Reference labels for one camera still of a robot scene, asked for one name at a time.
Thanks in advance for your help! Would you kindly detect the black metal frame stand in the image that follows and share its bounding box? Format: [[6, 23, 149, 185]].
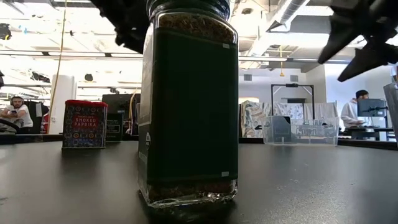
[[271, 83, 315, 119]]

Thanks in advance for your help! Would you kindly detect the colourful patterned cloth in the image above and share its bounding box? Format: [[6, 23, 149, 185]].
[[241, 100, 273, 139]]

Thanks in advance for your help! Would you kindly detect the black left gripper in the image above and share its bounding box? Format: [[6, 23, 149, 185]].
[[114, 18, 153, 54]]

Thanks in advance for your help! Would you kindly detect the red-lidded smoked paprika tin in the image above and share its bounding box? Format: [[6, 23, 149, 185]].
[[61, 100, 109, 150]]

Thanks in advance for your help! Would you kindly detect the dark computer monitor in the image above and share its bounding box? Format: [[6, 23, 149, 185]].
[[356, 98, 387, 118]]

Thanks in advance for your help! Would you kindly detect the yellow hanging pendant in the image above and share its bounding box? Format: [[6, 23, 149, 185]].
[[279, 46, 285, 77]]

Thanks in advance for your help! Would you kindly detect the black ceiling spotlight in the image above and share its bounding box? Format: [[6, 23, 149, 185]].
[[0, 23, 12, 40]]

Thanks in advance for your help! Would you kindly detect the black office chair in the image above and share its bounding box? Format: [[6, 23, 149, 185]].
[[24, 100, 50, 134]]

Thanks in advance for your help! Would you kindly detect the grey patterned cloth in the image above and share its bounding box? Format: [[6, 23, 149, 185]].
[[273, 102, 305, 121]]

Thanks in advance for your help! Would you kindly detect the black office desk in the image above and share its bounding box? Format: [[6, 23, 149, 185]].
[[338, 126, 396, 141]]

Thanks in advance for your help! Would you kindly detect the white round column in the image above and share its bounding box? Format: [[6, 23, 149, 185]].
[[49, 74, 77, 134]]

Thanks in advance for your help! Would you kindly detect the plain white cloth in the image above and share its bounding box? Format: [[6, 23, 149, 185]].
[[303, 101, 339, 119]]

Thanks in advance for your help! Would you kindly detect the person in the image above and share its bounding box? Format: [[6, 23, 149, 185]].
[[0, 95, 34, 134], [340, 89, 371, 129]]

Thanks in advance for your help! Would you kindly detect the yellow hanging cord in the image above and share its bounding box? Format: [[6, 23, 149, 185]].
[[46, 0, 68, 134]]

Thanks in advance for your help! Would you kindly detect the clear plastic bin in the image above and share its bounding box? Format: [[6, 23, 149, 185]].
[[262, 116, 340, 146]]

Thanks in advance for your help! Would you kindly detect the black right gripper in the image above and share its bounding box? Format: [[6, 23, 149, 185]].
[[318, 0, 398, 83]]

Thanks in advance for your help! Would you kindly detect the silver ventilation duct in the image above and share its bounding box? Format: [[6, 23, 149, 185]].
[[266, 0, 308, 32]]

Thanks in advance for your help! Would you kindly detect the black TV screen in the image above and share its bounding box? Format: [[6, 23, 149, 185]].
[[101, 93, 141, 119]]

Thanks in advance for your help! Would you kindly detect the green-lidded glass spice jar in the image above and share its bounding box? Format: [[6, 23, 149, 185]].
[[137, 0, 239, 208]]

